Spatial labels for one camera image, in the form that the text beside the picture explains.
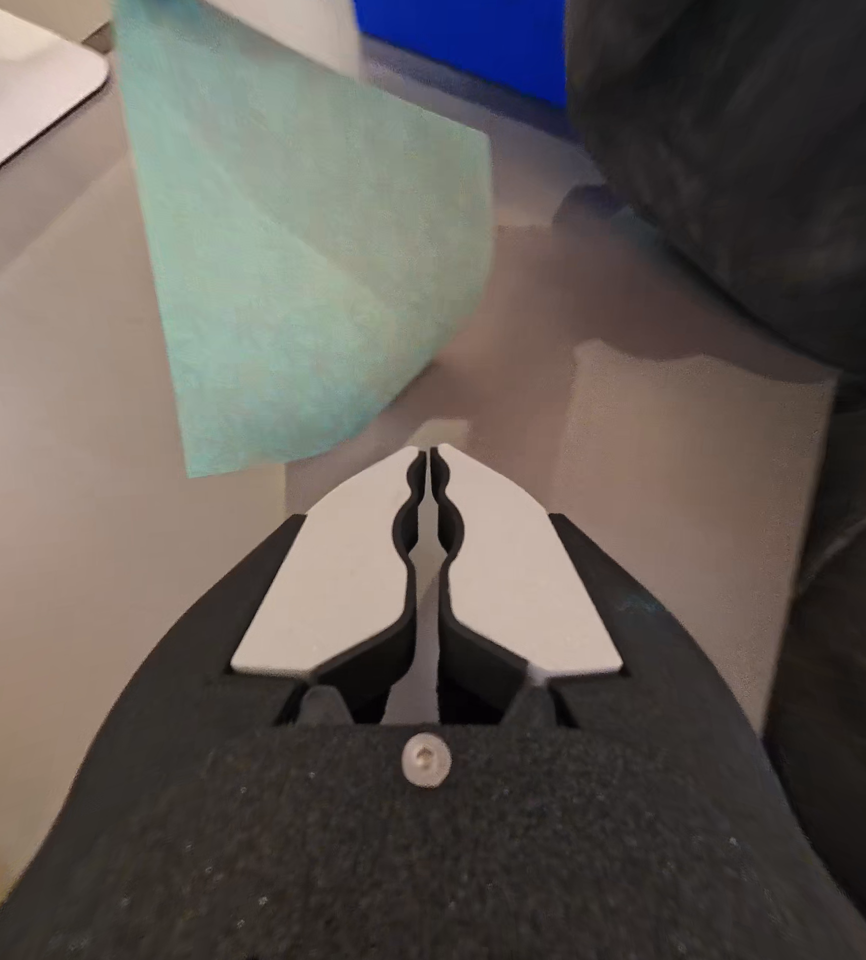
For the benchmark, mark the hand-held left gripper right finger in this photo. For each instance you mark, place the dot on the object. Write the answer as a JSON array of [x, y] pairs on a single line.
[[523, 585]]

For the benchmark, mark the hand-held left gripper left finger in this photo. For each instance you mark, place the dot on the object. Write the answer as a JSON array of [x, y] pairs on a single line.
[[328, 585]]

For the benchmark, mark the leaf-patterned teal origami paper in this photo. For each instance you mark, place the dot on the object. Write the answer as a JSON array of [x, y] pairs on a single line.
[[275, 247]]

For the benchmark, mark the blue box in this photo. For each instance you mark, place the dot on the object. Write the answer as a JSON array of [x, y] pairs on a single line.
[[463, 45]]

